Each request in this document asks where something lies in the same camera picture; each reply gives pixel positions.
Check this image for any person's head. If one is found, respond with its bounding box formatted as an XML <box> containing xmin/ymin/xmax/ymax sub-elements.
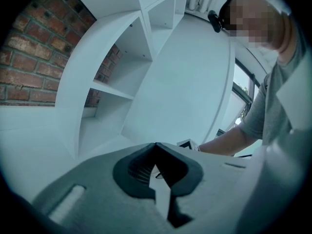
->
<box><xmin>218</xmin><ymin>0</ymin><xmax>293</xmax><ymax>56</ymax></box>

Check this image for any grey t-shirt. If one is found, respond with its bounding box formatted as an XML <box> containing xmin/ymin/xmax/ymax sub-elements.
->
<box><xmin>240</xmin><ymin>42</ymin><xmax>312</xmax><ymax>146</ymax></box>

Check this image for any black head-worn camera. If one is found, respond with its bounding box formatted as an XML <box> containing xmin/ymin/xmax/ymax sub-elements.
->
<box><xmin>207</xmin><ymin>9</ymin><xmax>224</xmax><ymax>34</ymax></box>

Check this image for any white shelf unit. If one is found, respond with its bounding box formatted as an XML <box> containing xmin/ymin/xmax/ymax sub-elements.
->
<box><xmin>55</xmin><ymin>0</ymin><xmax>190</xmax><ymax>159</ymax></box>

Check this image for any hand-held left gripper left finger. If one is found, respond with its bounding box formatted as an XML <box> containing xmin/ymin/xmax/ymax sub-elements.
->
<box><xmin>31</xmin><ymin>142</ymin><xmax>176</xmax><ymax>234</ymax></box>

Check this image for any person's right forearm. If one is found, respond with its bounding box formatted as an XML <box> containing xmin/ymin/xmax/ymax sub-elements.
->
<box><xmin>198</xmin><ymin>125</ymin><xmax>265</xmax><ymax>157</ymax></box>

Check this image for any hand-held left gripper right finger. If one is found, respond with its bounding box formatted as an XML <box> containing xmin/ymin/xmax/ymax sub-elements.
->
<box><xmin>155</xmin><ymin>142</ymin><xmax>252</xmax><ymax>234</ymax></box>

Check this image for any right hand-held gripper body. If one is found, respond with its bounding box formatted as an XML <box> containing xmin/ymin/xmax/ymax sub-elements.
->
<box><xmin>176</xmin><ymin>138</ymin><xmax>201</xmax><ymax>153</ymax></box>

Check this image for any black-framed window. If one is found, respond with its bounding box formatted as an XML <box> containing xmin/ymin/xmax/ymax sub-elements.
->
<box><xmin>219</xmin><ymin>57</ymin><xmax>259</xmax><ymax>139</ymax></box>

